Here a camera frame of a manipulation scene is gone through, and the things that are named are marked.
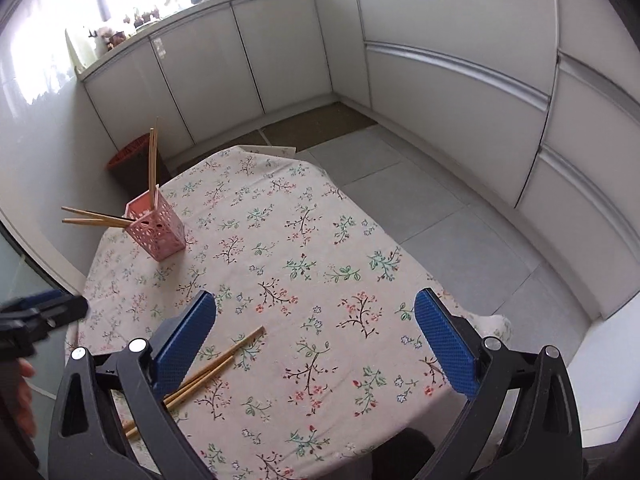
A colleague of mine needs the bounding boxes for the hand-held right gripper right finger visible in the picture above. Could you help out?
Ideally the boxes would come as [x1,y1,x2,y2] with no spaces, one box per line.
[413,287,583,480]

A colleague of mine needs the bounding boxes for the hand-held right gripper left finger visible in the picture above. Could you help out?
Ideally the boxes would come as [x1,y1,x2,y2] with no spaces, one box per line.
[47,290,217,480]

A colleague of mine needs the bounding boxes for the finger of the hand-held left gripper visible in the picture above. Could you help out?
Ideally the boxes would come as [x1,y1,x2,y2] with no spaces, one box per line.
[0,321,57,360]
[0,290,89,328]

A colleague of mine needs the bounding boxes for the wooden chopsticks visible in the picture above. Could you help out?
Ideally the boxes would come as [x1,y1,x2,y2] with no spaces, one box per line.
[121,326,266,433]

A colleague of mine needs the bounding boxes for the pink perforated utensil holder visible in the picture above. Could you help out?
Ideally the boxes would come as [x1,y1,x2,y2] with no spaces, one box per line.
[125,184,187,262]

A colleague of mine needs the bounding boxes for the person's left hand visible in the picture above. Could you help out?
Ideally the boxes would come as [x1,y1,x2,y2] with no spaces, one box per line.
[0,359,38,438]

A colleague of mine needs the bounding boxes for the black stool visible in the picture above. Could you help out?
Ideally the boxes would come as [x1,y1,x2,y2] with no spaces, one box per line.
[369,427,437,480]

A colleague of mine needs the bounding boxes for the floral tablecloth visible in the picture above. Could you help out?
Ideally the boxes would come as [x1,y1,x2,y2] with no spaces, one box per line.
[64,145,514,480]

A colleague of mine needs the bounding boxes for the brown bin with orange rim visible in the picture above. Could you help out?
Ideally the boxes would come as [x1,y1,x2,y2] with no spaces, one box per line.
[105,132,172,187]

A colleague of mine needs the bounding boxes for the brown floor mat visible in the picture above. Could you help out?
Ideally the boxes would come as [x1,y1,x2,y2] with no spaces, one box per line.
[164,130,267,172]
[260,101,379,154]

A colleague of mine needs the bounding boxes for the wide white cabinet drawer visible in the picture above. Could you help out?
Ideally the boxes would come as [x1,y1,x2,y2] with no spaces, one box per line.
[351,0,559,97]
[364,41,555,207]

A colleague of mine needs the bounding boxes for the small brown ornament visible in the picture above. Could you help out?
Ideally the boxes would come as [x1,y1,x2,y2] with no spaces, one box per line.
[96,26,127,52]

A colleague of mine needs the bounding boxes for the row of small potted plants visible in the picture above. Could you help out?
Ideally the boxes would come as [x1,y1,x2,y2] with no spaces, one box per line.
[119,4,162,29]

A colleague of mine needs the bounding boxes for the bright window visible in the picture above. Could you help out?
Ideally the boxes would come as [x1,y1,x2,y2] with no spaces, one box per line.
[0,0,202,63]

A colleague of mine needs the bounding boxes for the narrow white cabinet door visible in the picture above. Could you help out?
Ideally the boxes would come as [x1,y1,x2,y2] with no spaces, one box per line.
[311,0,374,109]

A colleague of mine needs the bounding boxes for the white kitchen countertop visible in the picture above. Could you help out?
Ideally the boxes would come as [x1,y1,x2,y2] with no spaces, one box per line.
[77,0,553,81]

